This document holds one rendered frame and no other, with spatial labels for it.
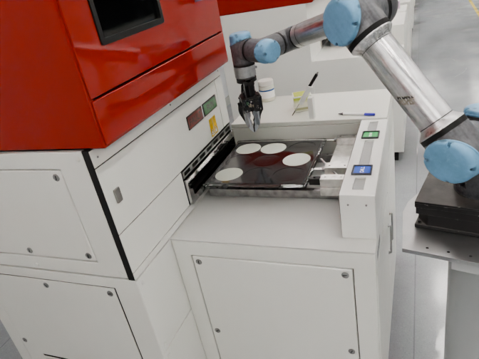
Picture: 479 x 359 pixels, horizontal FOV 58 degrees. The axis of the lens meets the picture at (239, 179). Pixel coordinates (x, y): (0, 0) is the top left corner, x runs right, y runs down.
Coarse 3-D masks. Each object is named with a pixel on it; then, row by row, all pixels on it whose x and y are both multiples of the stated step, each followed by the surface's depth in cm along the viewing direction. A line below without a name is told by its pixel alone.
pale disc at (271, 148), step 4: (272, 144) 171; (276, 144) 170; (280, 144) 169; (264, 148) 168; (268, 148) 168; (272, 148) 167; (276, 148) 166; (280, 148) 166; (284, 148) 165; (264, 152) 165; (268, 152) 164; (272, 152) 163; (276, 152) 163
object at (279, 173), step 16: (240, 144) 177; (288, 144) 168; (304, 144) 166; (320, 144) 163; (224, 160) 165; (240, 160) 163; (256, 160) 160; (272, 160) 158; (240, 176) 150; (256, 176) 149; (272, 176) 146; (288, 176) 144; (304, 176) 142
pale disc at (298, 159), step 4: (288, 156) 158; (292, 156) 157; (296, 156) 157; (300, 156) 156; (304, 156) 155; (308, 156) 155; (284, 160) 155; (288, 160) 155; (292, 160) 154; (296, 160) 154; (300, 160) 153; (304, 160) 152; (308, 160) 152; (284, 164) 153; (288, 164) 152; (292, 164) 152; (296, 164) 151; (300, 164) 151
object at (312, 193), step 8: (216, 192) 157; (224, 192) 156; (232, 192) 154; (240, 192) 153; (248, 192) 152; (256, 192) 151; (264, 192) 150; (272, 192) 149; (280, 192) 148; (288, 192) 146; (296, 192) 145; (304, 192) 144; (312, 192) 143; (320, 192) 142
